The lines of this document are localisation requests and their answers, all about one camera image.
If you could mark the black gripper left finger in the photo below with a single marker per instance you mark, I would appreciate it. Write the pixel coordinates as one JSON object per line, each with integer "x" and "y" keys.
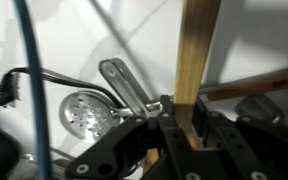
{"x": 117, "y": 150}

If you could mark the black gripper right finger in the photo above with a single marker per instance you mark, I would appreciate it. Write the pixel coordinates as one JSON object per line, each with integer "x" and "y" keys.
{"x": 250, "y": 150}

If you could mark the perforated steel skimmer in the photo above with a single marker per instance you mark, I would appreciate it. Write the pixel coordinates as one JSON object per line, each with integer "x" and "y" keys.
{"x": 84, "y": 115}

